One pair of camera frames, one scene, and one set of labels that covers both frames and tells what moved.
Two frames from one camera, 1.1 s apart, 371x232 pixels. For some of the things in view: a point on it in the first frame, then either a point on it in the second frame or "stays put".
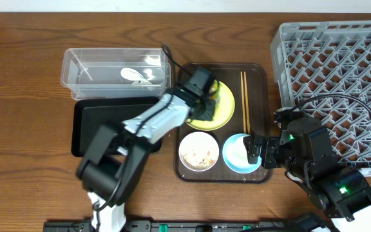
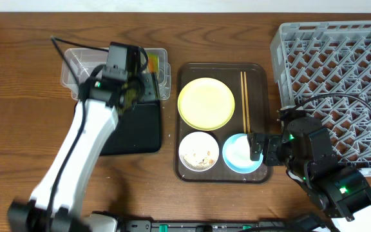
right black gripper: x=262 y=151 stays put
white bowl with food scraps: x=199 y=151 stays put
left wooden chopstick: x=243 y=103 stays put
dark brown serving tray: x=214 y=151 stays put
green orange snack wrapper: x=215 y=89 -> x=153 y=62
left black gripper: x=207 y=107 -> x=149 y=86
